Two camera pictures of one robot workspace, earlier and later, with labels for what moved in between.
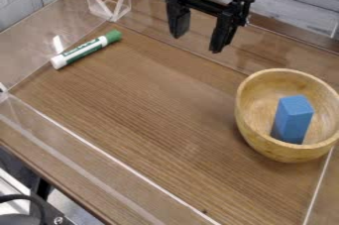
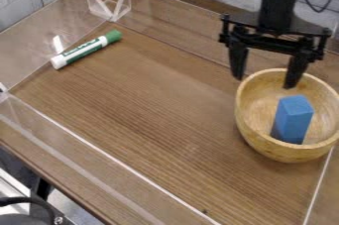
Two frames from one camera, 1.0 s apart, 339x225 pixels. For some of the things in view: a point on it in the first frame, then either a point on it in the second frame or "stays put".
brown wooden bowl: (255, 108) stays put
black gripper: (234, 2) → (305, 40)
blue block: (293, 115) stays put
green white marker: (82, 51) stays put
